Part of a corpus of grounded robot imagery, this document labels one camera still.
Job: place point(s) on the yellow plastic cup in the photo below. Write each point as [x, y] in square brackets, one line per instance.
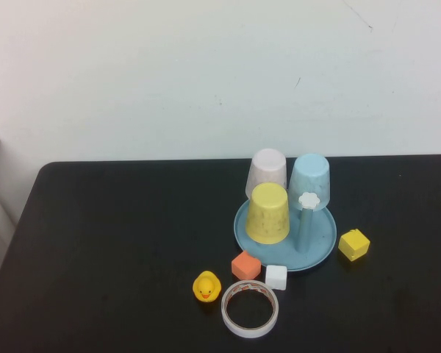
[268, 217]

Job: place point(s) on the pale pink plastic cup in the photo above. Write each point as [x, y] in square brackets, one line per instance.
[268, 165]

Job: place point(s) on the light blue plastic cup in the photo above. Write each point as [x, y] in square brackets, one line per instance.
[310, 173]

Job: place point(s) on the blue cup stand with pegs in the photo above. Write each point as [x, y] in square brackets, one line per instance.
[316, 239]

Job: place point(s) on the orange foam cube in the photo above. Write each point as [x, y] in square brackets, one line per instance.
[244, 266]

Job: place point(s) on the yellow rubber duck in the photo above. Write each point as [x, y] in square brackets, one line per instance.
[206, 287]

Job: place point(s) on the white foam cube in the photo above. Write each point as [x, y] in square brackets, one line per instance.
[275, 277]

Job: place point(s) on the white double-sided tape roll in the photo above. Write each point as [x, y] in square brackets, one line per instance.
[228, 316]

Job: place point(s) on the yellow foam cube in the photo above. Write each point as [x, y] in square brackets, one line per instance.
[354, 245]

